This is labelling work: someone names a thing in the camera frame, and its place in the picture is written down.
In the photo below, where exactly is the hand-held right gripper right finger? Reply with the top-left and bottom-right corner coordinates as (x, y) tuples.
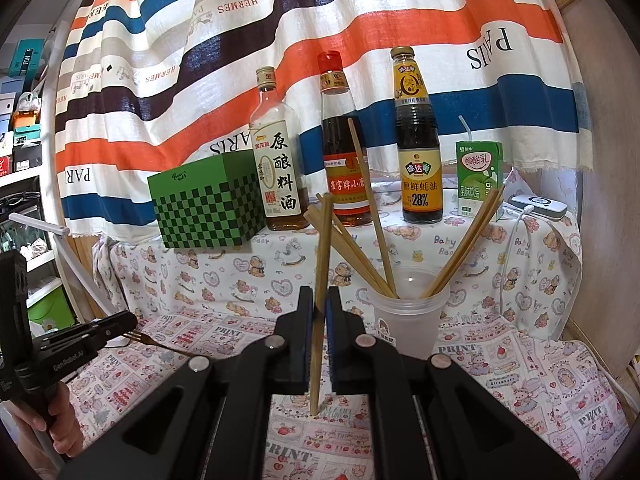
(325, 286), (582, 480)

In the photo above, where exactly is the green drink carton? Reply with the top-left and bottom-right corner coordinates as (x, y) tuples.
(454, 116), (505, 222)

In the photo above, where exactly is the translucent plastic cup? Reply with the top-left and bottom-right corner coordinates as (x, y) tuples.
(366, 266), (451, 361)

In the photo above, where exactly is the plastic bag with orange contents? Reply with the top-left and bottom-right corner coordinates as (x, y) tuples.
(11, 92), (44, 129)

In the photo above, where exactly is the clear cooking wine bottle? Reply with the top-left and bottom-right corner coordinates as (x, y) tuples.
(249, 66), (310, 232)

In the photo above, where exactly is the green checkered box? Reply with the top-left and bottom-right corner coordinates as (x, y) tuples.
(147, 152), (269, 250)

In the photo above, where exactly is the yellow label oyster sauce bottle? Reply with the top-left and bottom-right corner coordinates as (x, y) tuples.
(390, 46), (445, 225)

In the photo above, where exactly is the bear print cloth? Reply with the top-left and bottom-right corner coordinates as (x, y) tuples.
(92, 167), (584, 342)

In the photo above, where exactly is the tall teal box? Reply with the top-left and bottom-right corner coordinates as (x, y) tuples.
(9, 39), (47, 77)

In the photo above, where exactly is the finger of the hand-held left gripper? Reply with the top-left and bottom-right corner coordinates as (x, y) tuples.
(47, 311), (139, 343)
(34, 327), (133, 362)

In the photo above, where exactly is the golden metal fork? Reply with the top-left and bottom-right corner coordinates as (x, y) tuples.
(122, 330), (202, 361)

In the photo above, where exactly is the person's left hand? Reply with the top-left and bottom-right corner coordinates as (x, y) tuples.
(7, 382), (85, 467)

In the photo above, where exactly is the pink printed tablecloth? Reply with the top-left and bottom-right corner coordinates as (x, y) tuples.
(65, 305), (632, 480)

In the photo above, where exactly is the white charger device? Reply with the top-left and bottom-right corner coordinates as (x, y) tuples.
(509, 195), (570, 220)

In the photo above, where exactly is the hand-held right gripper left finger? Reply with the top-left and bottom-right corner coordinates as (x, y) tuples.
(57, 285), (316, 480)

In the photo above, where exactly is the striped curtain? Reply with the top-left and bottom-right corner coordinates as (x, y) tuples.
(52, 0), (594, 239)

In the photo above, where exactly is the white shelf unit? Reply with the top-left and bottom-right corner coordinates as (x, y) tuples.
(0, 35), (77, 332)

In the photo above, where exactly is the red cap sauce bottle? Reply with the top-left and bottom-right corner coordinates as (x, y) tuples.
(318, 51), (375, 226)

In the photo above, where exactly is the green storage bin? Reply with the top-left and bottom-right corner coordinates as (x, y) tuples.
(27, 286), (76, 329)

